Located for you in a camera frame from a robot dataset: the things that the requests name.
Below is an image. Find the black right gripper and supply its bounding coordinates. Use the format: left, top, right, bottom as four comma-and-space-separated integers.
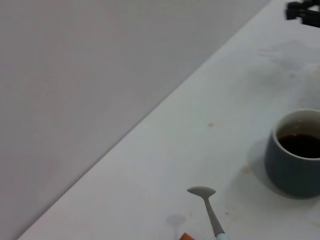
285, 0, 320, 28

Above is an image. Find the dark grey ceramic mug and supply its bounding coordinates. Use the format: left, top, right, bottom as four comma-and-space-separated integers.
264, 108, 320, 200

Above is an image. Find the spoon with light blue handle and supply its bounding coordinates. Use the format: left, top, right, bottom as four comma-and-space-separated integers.
186, 186, 230, 240

